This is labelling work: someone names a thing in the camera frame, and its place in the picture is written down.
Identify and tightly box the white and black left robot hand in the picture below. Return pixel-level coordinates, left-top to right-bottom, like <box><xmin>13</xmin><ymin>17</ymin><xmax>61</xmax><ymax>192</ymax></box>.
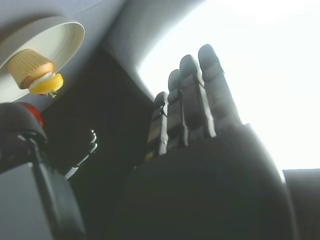
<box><xmin>0</xmin><ymin>44</ymin><xmax>298</xmax><ymax>240</ymax></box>

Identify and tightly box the toy cupcake with lemon slice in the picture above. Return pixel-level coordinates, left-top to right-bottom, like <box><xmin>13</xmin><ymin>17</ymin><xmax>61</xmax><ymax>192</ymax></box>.
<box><xmin>6</xmin><ymin>49</ymin><xmax>65</xmax><ymax>99</ymax></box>

